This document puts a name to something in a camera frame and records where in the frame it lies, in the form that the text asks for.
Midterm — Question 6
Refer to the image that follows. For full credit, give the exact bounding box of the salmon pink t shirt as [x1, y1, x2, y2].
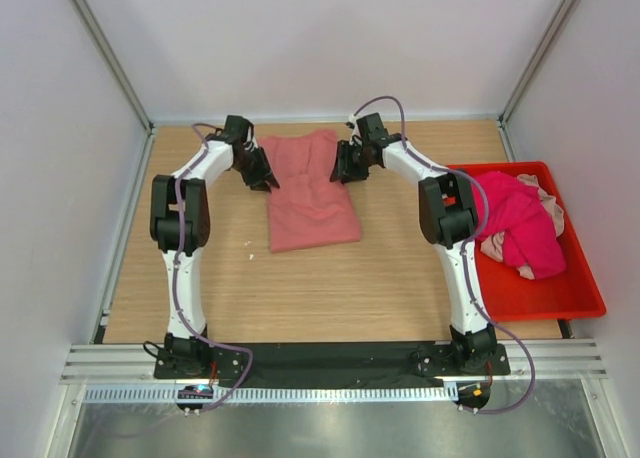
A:
[261, 129, 361, 253]

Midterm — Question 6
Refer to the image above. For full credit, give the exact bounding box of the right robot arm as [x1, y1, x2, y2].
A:
[330, 113, 497, 368]

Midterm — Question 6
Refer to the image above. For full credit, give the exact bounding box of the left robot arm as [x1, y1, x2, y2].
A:
[149, 115, 280, 351]

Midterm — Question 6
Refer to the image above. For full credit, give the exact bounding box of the light pink t shirt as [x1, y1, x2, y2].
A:
[479, 172, 566, 280]

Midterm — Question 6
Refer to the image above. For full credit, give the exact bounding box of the magenta t shirt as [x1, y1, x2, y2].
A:
[472, 171, 569, 280]

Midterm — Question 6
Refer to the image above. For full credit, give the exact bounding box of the red plastic bin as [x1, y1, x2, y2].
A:
[444, 160, 607, 324]

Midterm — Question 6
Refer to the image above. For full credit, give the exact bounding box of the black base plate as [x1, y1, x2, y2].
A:
[152, 336, 511, 407]

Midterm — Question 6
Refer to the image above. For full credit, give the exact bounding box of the slotted cable duct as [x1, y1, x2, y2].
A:
[83, 383, 458, 405]

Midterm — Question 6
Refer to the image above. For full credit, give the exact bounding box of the left aluminium corner post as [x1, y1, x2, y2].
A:
[69, 0, 154, 134]

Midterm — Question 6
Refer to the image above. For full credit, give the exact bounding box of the aluminium corner post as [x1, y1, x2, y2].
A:
[69, 0, 154, 134]
[498, 0, 580, 129]

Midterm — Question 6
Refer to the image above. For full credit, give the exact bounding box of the right aluminium corner post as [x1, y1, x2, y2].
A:
[498, 0, 580, 129]

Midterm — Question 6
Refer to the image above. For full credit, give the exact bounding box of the aluminium front rail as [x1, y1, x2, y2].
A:
[61, 339, 607, 383]

